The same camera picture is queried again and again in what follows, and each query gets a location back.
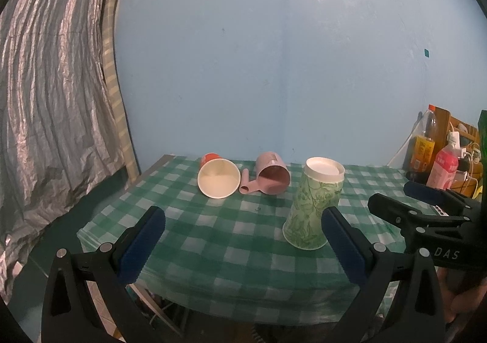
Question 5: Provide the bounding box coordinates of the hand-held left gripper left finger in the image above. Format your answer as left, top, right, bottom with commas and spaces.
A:
41, 206, 166, 343

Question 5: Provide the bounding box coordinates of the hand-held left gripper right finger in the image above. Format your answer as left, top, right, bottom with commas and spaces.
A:
321, 207, 446, 343

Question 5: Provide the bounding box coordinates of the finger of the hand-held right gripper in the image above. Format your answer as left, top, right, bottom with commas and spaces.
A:
367, 193, 472, 232
404, 181, 483, 215

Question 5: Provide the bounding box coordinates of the green patterned paper cup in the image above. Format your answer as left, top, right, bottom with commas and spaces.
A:
282, 157, 345, 251

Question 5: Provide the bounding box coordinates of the orange paper cup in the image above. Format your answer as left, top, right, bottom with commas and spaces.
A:
197, 153, 242, 199

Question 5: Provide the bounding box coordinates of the person's right hand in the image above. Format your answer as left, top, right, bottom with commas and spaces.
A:
437, 267, 487, 328

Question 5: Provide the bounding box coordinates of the pink drink bottle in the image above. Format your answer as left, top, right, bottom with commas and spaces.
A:
426, 132, 460, 190

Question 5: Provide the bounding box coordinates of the orange juice bottle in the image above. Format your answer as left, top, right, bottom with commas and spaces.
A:
408, 133, 436, 175

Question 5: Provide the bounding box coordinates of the wooden rack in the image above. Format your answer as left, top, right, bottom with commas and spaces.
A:
433, 107, 482, 199

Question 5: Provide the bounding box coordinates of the dark red-capped bottle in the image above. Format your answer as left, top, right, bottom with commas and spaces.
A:
424, 104, 438, 140

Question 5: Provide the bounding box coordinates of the green checked tablecloth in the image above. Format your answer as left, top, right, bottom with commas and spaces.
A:
77, 154, 450, 326

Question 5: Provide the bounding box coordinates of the pink plastic mug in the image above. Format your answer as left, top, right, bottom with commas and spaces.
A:
239, 151, 291, 196

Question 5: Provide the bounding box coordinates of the striped fabric strip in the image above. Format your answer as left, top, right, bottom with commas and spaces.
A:
100, 0, 144, 181

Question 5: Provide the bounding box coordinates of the silver crinkled curtain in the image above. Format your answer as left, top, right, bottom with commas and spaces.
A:
0, 0, 127, 295

